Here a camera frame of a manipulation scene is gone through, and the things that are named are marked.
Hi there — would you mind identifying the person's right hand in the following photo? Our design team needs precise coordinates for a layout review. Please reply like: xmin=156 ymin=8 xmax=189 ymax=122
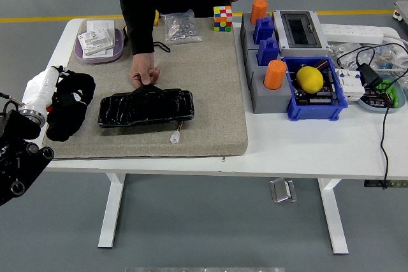
xmin=129 ymin=52 xmax=161 ymax=87

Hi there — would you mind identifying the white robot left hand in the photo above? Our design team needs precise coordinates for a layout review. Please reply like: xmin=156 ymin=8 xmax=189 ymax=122
xmin=21 ymin=65 xmax=87 ymax=111

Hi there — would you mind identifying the black glossy panel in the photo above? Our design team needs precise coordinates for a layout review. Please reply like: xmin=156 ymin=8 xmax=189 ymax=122
xmin=97 ymin=85 xmax=195 ymax=129

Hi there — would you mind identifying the black rag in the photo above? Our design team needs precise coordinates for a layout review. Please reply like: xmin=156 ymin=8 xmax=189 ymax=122
xmin=46 ymin=69 xmax=96 ymax=142

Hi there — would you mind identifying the white wire connector plug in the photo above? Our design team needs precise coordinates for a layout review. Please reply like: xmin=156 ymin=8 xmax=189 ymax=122
xmin=170 ymin=121 xmax=185 ymax=144

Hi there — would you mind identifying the orange cylinder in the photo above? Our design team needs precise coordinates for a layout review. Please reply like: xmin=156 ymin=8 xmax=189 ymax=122
xmin=263 ymin=59 xmax=288 ymax=90
xmin=249 ymin=0 xmax=269 ymax=25

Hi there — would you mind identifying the purple tray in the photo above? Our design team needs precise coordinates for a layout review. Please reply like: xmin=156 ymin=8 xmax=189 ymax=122
xmin=74 ymin=27 xmax=125 ymax=65

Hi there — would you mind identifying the colourful puzzle cube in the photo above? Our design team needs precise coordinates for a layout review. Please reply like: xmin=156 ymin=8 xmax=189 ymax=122
xmin=212 ymin=5 xmax=233 ymax=33

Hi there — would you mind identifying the grey base block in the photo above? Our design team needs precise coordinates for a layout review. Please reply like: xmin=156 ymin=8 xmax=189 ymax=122
xmin=245 ymin=49 xmax=293 ymax=115
xmin=239 ymin=12 xmax=278 ymax=59

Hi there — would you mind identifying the blue block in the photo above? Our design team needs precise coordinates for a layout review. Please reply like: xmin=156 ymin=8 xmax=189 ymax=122
xmin=252 ymin=16 xmax=275 ymax=45
xmin=257 ymin=38 xmax=281 ymax=66

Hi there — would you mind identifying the clear bag of screws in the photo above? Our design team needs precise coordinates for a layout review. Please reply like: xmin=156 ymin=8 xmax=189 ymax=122
xmin=161 ymin=9 xmax=203 ymax=45

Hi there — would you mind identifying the grey-brown mat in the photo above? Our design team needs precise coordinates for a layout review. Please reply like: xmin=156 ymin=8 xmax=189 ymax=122
xmin=41 ymin=17 xmax=249 ymax=161

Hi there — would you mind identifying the grey electrical distribution box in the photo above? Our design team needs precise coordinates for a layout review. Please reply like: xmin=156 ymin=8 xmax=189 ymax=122
xmin=272 ymin=10 xmax=330 ymax=59

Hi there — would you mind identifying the yellow lemon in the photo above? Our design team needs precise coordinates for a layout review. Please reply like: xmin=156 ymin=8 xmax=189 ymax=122
xmin=296 ymin=66 xmax=325 ymax=94

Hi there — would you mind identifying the clear bag of white parts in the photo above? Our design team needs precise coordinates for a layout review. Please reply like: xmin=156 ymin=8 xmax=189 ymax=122
xmin=326 ymin=41 xmax=363 ymax=69

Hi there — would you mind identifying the white power strip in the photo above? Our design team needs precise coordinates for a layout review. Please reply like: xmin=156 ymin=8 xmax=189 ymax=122
xmin=319 ymin=23 xmax=385 ymax=45

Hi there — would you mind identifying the dark circuit board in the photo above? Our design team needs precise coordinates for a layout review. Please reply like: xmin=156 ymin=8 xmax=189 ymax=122
xmin=363 ymin=89 xmax=395 ymax=108
xmin=293 ymin=85 xmax=339 ymax=106

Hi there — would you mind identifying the white table leg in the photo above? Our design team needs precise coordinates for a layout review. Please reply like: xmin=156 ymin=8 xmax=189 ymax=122
xmin=98 ymin=173 xmax=127 ymax=249
xmin=317 ymin=178 xmax=349 ymax=255

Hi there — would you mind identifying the blue plastic bin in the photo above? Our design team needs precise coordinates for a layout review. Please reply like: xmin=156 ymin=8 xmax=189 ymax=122
xmin=282 ymin=56 xmax=349 ymax=122

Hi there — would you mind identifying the white circuit breaker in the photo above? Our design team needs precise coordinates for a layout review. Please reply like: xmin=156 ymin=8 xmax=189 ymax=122
xmin=334 ymin=68 xmax=365 ymax=103

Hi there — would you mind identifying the black power adapter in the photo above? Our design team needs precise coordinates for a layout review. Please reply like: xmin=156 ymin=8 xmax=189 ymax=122
xmin=356 ymin=63 xmax=384 ymax=88

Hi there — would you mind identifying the clear bag of blue parts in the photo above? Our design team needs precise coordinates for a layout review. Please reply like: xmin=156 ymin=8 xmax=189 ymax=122
xmin=366 ymin=43 xmax=408 ymax=72

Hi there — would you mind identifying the white cart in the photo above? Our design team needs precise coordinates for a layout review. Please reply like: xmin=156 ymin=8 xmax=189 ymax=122
xmin=392 ymin=0 xmax=408 ymax=26

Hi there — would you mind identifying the green plastic part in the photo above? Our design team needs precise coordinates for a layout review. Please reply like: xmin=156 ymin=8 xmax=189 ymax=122
xmin=372 ymin=79 xmax=400 ymax=109

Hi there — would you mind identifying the light blue tray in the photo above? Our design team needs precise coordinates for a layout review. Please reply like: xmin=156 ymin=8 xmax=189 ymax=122
xmin=356 ymin=73 xmax=407 ymax=113

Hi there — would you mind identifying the black table control box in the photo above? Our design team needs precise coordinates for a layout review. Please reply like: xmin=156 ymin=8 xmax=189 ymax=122
xmin=364 ymin=179 xmax=408 ymax=189

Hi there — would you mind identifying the black strap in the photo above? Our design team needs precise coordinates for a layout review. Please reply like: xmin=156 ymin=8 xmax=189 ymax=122
xmin=152 ymin=40 xmax=171 ymax=54

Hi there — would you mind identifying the white switch plate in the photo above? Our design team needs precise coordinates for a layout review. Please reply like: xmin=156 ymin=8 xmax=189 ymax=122
xmin=82 ymin=45 xmax=115 ymax=60
xmin=85 ymin=19 xmax=115 ymax=34
xmin=77 ymin=28 xmax=115 ymax=52

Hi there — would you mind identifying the white cable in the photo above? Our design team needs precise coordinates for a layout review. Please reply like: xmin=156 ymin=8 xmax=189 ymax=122
xmin=382 ymin=26 xmax=408 ymax=72

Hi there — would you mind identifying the silver metal bracket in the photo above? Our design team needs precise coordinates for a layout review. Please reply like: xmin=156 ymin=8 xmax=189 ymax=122
xmin=269 ymin=177 xmax=298 ymax=204

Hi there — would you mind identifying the black power cord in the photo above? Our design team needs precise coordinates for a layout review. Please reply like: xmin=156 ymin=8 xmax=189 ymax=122
xmin=336 ymin=41 xmax=408 ymax=190

